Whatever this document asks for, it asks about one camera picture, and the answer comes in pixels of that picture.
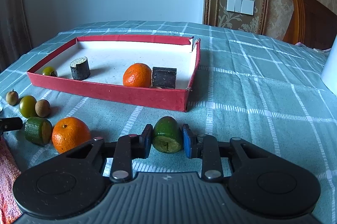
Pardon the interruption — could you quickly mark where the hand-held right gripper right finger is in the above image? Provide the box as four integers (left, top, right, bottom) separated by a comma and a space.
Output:
182, 124, 267, 183

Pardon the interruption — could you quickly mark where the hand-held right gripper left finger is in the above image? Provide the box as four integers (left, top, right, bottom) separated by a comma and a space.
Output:
66, 124, 154, 183

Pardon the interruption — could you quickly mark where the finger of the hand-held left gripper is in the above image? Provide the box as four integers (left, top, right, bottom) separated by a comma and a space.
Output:
0, 117, 24, 135

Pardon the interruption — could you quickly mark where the tapered cucumber end piece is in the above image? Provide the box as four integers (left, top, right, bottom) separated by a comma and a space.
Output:
152, 116, 184, 154

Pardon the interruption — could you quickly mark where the green tomato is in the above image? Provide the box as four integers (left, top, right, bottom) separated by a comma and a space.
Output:
42, 67, 58, 78
19, 95, 37, 119

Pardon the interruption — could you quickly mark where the cut cucumber cylinder piece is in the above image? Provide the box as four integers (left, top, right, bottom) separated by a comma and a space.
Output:
24, 117, 53, 146

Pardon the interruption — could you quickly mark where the longan with stem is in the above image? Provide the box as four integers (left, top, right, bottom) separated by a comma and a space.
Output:
6, 90, 19, 106

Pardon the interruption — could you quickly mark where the round tan longan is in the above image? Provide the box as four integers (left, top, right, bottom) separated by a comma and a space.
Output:
35, 99, 51, 118

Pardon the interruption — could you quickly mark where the orange mandarin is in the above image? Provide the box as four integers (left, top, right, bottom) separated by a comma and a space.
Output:
52, 117, 91, 154
123, 63, 152, 88

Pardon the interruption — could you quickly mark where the red cardboard box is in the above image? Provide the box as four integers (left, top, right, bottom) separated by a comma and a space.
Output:
27, 34, 201, 112

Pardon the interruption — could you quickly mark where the pink towel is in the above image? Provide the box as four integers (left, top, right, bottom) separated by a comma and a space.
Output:
0, 138, 22, 223

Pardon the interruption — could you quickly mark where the dark patterned curtain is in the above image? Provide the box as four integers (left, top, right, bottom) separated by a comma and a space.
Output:
0, 0, 34, 74

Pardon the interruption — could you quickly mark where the white jug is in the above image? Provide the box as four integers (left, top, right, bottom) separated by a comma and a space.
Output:
320, 36, 337, 96

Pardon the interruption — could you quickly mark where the small pink cloth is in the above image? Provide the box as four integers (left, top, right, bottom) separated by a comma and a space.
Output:
294, 41, 331, 52

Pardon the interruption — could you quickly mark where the white light switch panel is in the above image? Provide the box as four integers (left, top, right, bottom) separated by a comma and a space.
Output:
226, 0, 255, 16

